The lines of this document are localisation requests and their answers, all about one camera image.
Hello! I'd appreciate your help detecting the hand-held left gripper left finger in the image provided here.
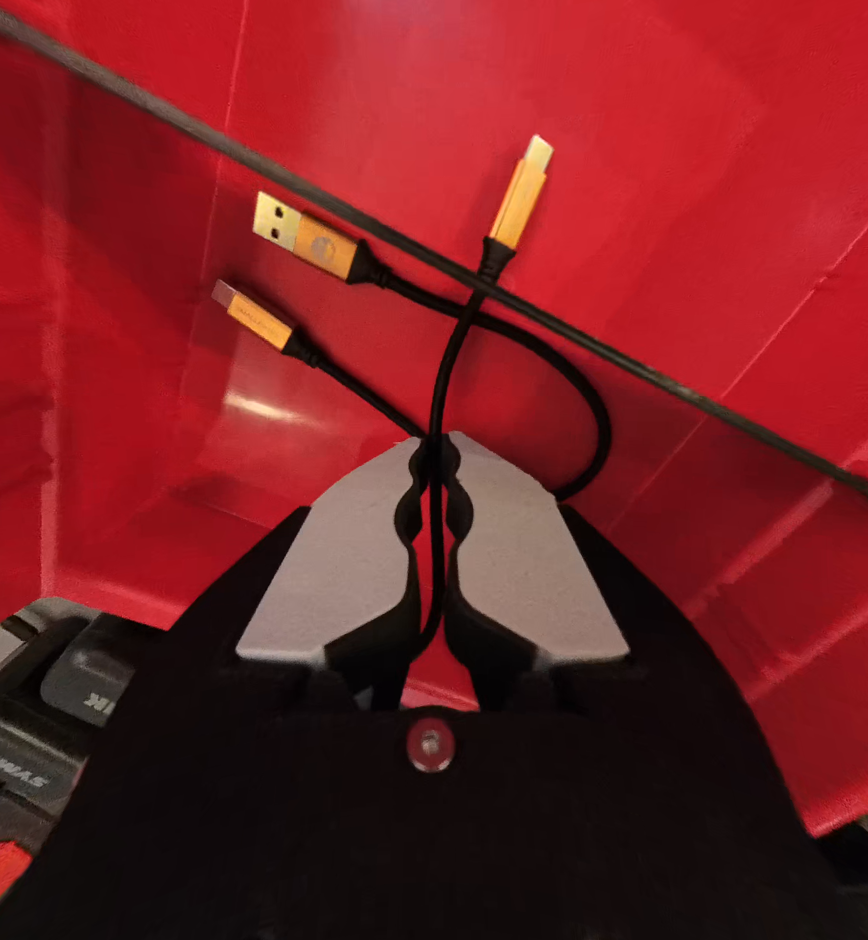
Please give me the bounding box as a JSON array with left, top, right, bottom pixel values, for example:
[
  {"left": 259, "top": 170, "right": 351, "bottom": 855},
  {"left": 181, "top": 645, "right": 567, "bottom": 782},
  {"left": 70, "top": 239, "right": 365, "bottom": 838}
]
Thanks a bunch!
[{"left": 234, "top": 437, "right": 426, "bottom": 699}]

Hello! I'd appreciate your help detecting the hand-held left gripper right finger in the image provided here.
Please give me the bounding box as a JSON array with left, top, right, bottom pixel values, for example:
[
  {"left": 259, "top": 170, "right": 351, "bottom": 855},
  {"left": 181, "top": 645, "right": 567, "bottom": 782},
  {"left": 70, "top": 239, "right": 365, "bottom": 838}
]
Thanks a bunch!
[{"left": 441, "top": 431, "right": 632, "bottom": 706}]

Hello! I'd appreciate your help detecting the braided cable copper plug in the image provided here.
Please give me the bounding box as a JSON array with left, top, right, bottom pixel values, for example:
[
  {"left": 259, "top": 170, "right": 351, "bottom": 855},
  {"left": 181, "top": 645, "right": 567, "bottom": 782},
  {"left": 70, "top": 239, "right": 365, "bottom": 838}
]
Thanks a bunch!
[{"left": 212, "top": 134, "right": 612, "bottom": 662}]

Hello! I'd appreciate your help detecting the red plastic bin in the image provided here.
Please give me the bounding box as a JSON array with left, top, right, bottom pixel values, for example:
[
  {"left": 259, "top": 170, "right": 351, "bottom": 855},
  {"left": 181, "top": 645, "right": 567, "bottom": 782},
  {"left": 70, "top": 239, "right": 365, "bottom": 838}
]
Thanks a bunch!
[{"left": 0, "top": 0, "right": 868, "bottom": 838}]

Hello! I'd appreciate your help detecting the black battery charger case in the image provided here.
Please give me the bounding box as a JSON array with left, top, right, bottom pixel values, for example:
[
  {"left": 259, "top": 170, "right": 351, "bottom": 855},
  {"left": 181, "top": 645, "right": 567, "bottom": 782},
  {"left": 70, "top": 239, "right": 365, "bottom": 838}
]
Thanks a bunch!
[{"left": 0, "top": 698, "right": 90, "bottom": 846}]

